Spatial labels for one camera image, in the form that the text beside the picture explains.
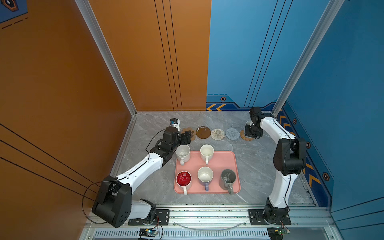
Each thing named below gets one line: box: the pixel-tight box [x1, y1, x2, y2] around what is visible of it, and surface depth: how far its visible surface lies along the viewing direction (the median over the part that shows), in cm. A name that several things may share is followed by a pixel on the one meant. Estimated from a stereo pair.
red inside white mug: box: [175, 170, 192, 196], surface depth 81 cm
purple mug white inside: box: [197, 166, 214, 192], surface depth 82 cm
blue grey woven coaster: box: [225, 128, 240, 141], surface depth 108 cm
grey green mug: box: [219, 169, 237, 195], surface depth 79 cm
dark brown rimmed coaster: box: [196, 126, 211, 139], surface depth 110 cm
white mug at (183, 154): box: [175, 145, 191, 166], surface depth 87 cm
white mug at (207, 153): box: [200, 144, 215, 165], surface depth 91 cm
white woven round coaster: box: [210, 128, 225, 141], surface depth 107 cm
